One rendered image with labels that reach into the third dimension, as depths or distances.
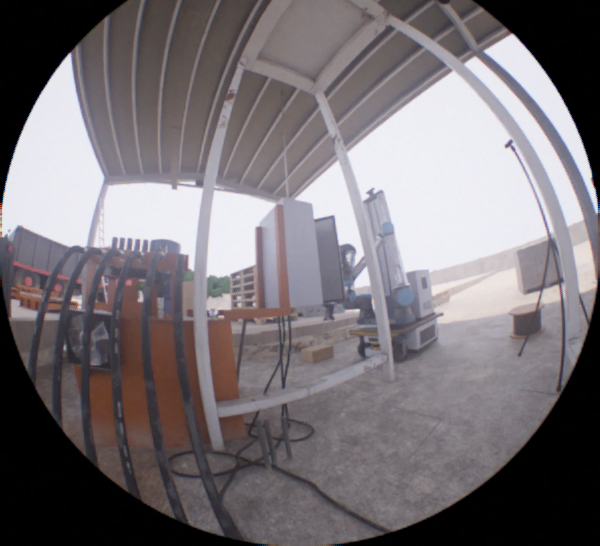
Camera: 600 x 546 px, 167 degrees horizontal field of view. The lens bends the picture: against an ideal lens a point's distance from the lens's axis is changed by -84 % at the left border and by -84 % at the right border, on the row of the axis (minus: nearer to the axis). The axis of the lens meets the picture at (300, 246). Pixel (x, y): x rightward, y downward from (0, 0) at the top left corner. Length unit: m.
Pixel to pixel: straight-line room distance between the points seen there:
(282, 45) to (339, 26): 0.48
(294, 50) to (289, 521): 2.50
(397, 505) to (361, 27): 2.50
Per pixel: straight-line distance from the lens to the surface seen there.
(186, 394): 0.53
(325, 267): 1.40
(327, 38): 1.92
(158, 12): 4.86
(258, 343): 2.58
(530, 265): 4.87
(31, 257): 8.57
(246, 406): 0.95
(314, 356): 2.25
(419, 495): 0.82
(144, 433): 1.09
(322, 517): 0.77
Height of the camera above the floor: 0.67
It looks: 16 degrees up
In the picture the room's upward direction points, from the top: 5 degrees counter-clockwise
